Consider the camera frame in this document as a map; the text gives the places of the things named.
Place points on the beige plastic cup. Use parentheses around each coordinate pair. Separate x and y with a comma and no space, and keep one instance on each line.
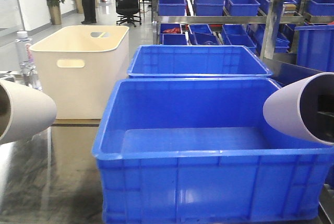
(24,111)

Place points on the cream plastic storage bin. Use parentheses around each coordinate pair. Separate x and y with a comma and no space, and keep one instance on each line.
(78,67)

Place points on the potted plant gold pot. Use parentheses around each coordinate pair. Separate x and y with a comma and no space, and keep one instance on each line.
(55,11)

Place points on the lavender plastic cup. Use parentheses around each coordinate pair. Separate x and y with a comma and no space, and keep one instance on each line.
(292,109)

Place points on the black office chair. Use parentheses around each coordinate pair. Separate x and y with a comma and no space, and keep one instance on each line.
(128,12)

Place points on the near large blue bin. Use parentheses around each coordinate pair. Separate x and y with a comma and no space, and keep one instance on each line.
(200,151)

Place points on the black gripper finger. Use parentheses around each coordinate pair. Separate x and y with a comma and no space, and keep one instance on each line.
(325,117)

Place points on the far large blue bin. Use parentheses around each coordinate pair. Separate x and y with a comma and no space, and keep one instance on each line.
(187,61)

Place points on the large blue bin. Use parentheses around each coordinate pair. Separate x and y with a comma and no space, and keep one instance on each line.
(200,151)
(187,61)

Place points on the clear water bottle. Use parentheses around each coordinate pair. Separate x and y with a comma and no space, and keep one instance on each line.
(26,62)

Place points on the metal shelving rack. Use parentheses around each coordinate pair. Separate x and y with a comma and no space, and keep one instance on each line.
(271,20)

